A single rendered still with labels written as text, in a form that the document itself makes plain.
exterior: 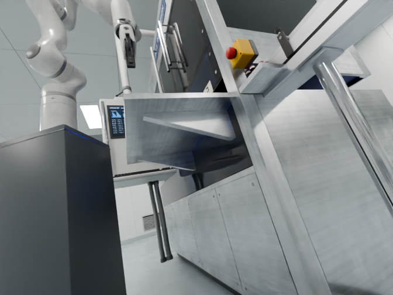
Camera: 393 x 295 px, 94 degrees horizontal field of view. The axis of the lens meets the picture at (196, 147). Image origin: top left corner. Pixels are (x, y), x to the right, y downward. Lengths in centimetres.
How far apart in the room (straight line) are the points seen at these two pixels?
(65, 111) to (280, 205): 83
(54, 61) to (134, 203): 536
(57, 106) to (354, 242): 114
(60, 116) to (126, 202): 532
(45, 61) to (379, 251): 139
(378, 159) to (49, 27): 129
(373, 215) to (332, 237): 24
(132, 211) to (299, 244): 559
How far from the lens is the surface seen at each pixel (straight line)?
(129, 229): 604
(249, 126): 68
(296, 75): 74
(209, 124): 72
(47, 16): 123
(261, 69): 65
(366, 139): 64
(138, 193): 610
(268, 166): 65
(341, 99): 66
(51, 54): 99
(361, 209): 92
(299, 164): 74
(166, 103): 65
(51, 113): 87
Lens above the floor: 52
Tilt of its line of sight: 17 degrees up
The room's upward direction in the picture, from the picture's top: 15 degrees counter-clockwise
